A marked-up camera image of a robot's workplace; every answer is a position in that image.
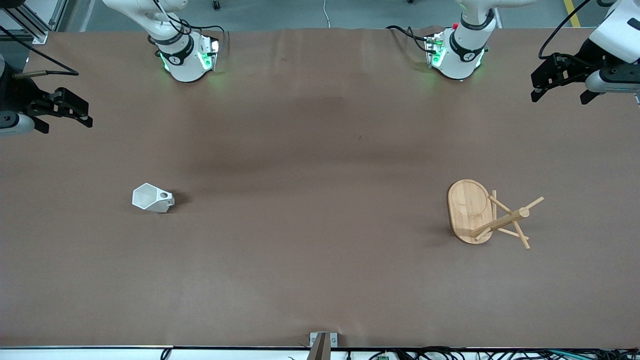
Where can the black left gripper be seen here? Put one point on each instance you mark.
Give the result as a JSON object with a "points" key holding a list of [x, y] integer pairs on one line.
{"points": [[588, 58]]}

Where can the aluminium frame profile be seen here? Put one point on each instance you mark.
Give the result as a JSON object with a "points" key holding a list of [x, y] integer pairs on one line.
{"points": [[30, 22]]}

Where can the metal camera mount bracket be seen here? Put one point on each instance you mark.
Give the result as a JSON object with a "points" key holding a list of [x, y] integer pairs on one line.
{"points": [[322, 345]]}

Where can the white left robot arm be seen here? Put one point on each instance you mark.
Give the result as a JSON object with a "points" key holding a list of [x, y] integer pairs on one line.
{"points": [[462, 60]]}

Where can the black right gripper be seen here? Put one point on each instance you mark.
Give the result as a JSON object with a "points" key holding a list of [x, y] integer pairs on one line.
{"points": [[15, 94]]}

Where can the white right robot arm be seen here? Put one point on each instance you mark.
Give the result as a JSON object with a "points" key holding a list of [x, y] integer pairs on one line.
{"points": [[185, 65]]}

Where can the brown paper table cover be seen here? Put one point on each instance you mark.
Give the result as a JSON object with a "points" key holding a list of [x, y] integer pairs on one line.
{"points": [[320, 260]]}

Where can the wooden cup rack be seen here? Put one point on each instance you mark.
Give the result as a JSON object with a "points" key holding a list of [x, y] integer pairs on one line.
{"points": [[467, 210]]}

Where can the white faceted cup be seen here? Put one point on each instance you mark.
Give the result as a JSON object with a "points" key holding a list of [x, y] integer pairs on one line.
{"points": [[147, 199]]}

